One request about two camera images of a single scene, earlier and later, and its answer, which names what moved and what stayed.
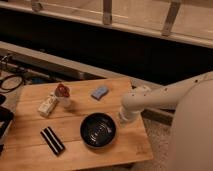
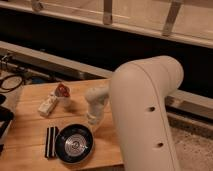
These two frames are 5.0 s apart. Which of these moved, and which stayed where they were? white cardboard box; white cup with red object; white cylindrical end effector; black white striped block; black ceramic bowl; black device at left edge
Moved: black white striped block; white cylindrical end effector; black ceramic bowl
Stayed: white cup with red object; white cardboard box; black device at left edge
